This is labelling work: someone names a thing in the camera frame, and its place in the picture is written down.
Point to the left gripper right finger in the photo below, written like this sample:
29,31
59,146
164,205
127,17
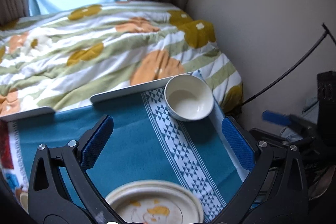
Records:
275,189

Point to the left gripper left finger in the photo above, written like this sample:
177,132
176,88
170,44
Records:
60,190

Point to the yellow bear plate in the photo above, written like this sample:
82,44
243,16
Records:
155,187

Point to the cream white bowl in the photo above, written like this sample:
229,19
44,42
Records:
188,98

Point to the blue patterned tablecloth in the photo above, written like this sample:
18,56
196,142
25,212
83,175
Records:
153,168

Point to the white tray table edge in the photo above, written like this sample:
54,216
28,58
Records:
94,99

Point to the floral quilt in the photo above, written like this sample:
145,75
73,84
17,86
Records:
61,60

